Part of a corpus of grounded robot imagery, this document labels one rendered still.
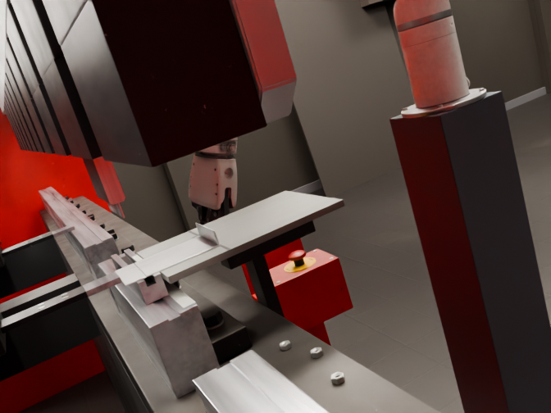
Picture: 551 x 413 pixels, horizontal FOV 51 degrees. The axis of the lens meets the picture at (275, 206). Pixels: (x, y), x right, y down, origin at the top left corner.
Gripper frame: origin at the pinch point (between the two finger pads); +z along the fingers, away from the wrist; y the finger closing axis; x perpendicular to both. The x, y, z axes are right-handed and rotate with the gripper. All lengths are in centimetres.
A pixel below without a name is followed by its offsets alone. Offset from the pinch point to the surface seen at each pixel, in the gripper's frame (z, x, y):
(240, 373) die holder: -5, 39, -54
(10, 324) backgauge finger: 2.1, 45.2, -20.1
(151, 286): -3.1, 31.5, -28.9
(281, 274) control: 9.5, -15.3, -6.8
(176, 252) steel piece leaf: -5.6, 25.2, -25.1
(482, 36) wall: -105, -504, 209
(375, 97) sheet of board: -32, -349, 219
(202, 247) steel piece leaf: -7.1, 23.5, -28.6
